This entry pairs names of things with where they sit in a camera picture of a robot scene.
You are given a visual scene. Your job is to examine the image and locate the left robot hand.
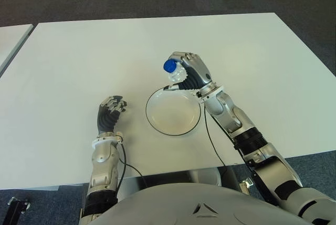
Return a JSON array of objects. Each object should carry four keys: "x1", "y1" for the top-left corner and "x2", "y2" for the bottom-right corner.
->
[{"x1": 97, "y1": 95, "x2": 129, "y2": 138}]

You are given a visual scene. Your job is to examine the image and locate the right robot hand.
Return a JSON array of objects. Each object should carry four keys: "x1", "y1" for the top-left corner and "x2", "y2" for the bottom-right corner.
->
[{"x1": 162, "y1": 50, "x2": 215, "y2": 94}]

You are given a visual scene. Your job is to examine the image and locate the clear water bottle blue cap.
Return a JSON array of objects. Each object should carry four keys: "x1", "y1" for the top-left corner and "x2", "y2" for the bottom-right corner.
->
[{"x1": 163, "y1": 59, "x2": 187, "y2": 84}]

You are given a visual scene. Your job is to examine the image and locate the white plate black rim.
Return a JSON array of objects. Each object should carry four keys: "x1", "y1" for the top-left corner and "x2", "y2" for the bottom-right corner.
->
[{"x1": 145, "y1": 86, "x2": 203, "y2": 137}]

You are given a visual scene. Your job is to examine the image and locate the silver robot torso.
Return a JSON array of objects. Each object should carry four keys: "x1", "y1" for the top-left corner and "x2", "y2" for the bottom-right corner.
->
[{"x1": 90, "y1": 167, "x2": 316, "y2": 225}]

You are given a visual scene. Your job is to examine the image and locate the white table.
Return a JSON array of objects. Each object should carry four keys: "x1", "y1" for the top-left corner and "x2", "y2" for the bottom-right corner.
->
[{"x1": 0, "y1": 24, "x2": 34, "y2": 77}]

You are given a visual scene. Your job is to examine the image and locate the black wheeled stand base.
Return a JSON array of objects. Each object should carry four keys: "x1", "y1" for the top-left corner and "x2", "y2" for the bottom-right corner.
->
[{"x1": 7, "y1": 197, "x2": 31, "y2": 225}]

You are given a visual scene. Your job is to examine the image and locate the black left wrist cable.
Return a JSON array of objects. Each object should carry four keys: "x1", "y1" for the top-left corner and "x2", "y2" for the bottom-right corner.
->
[{"x1": 115, "y1": 140, "x2": 148, "y2": 186}]

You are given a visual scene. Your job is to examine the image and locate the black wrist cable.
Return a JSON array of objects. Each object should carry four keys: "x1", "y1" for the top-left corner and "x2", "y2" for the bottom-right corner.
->
[
  {"x1": 115, "y1": 140, "x2": 148, "y2": 186},
  {"x1": 202, "y1": 103, "x2": 237, "y2": 183}
]

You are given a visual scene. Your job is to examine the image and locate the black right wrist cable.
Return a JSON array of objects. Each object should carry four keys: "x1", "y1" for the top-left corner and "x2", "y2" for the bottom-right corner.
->
[{"x1": 202, "y1": 103, "x2": 237, "y2": 183}]

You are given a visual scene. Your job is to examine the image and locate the metal table bracket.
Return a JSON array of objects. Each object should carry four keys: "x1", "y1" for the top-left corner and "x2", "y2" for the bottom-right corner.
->
[{"x1": 239, "y1": 179, "x2": 254, "y2": 194}]

